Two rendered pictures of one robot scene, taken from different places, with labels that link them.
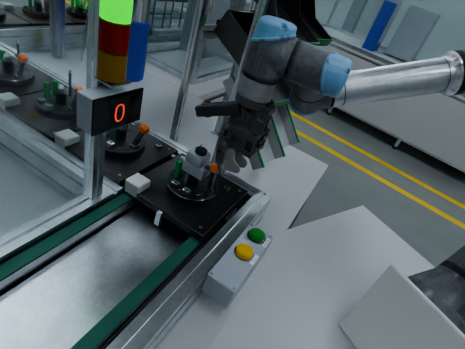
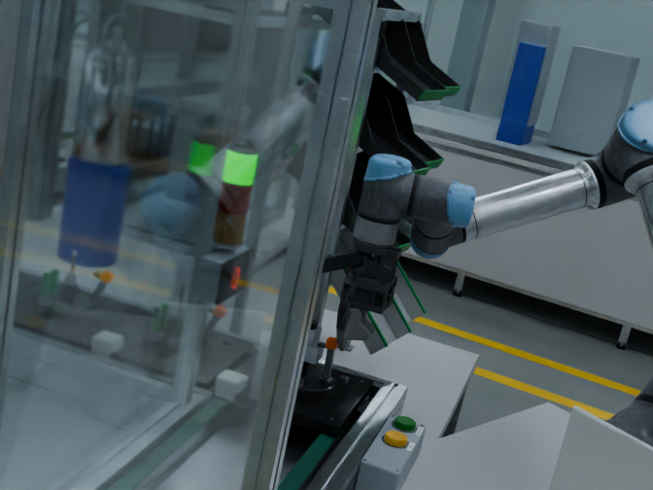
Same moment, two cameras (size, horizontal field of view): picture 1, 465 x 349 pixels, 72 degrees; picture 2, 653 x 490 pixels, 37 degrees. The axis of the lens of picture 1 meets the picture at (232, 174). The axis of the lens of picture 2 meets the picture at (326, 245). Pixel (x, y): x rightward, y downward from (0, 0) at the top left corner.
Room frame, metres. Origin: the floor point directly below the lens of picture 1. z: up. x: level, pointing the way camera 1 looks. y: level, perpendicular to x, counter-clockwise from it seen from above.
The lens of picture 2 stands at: (-1.00, 0.21, 1.71)
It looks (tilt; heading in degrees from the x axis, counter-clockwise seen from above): 15 degrees down; 356
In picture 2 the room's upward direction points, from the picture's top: 12 degrees clockwise
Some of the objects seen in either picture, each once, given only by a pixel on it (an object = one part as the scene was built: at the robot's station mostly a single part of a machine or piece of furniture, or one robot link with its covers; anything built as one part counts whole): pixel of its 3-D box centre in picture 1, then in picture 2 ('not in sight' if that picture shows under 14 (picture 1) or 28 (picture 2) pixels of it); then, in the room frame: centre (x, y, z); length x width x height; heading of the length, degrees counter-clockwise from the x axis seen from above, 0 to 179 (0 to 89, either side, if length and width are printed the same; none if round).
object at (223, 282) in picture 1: (240, 261); (391, 456); (0.53, -0.08, 0.93); 0.21 x 0.07 x 0.06; 161
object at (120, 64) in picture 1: (112, 64); not in sight; (0.54, 0.26, 1.29); 0.05 x 0.05 x 0.05
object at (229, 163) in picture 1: (229, 165); (354, 332); (0.64, 0.01, 1.11); 0.06 x 0.03 x 0.09; 71
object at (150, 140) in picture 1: (120, 131); not in sight; (0.76, 0.33, 1.01); 0.24 x 0.24 x 0.13; 71
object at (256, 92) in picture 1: (256, 87); (375, 230); (0.66, 0.01, 1.29); 0.08 x 0.08 x 0.05
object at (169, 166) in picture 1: (190, 190); (295, 388); (0.68, 0.09, 0.96); 0.24 x 0.24 x 0.02; 71
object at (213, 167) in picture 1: (210, 176); (326, 357); (0.67, 0.05, 1.04); 0.04 x 0.02 x 0.08; 71
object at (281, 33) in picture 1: (270, 50); (386, 188); (0.65, 0.01, 1.37); 0.09 x 0.08 x 0.11; 82
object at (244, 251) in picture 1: (243, 252); (395, 440); (0.53, -0.08, 0.96); 0.04 x 0.04 x 0.02
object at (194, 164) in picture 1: (195, 158); (301, 337); (0.68, 0.10, 1.06); 0.08 x 0.04 x 0.07; 71
